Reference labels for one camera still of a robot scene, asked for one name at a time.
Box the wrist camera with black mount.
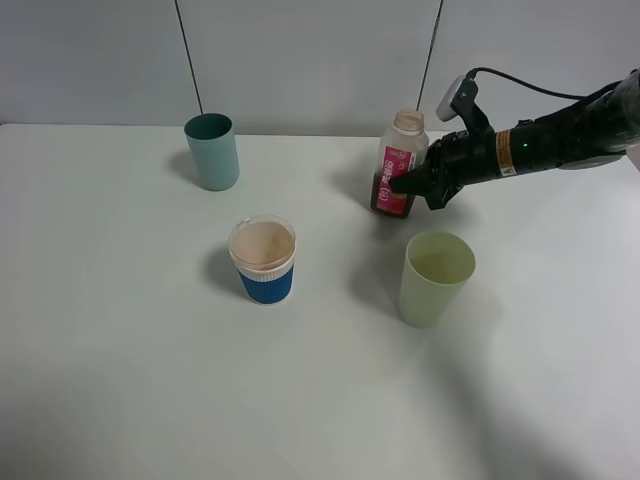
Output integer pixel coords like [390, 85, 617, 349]
[436, 74, 494, 136]

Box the teal plastic cup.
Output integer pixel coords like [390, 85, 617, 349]
[184, 113, 240, 191]

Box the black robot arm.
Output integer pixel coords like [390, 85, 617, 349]
[389, 69, 639, 210]

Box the light green plastic cup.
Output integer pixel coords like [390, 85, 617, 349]
[398, 231, 476, 328]

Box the drink bottle with pink label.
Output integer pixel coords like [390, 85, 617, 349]
[370, 110, 429, 218]

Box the glass cup with blue sleeve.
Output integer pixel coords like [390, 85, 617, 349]
[228, 214, 297, 305]

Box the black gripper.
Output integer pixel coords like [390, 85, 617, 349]
[389, 129, 499, 210]

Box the black camera cable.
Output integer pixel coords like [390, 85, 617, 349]
[469, 66, 591, 101]

